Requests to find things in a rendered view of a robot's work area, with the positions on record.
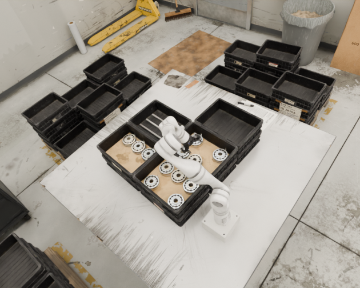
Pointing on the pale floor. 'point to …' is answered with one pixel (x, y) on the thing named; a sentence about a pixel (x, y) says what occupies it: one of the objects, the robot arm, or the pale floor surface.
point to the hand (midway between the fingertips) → (195, 147)
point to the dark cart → (2, 210)
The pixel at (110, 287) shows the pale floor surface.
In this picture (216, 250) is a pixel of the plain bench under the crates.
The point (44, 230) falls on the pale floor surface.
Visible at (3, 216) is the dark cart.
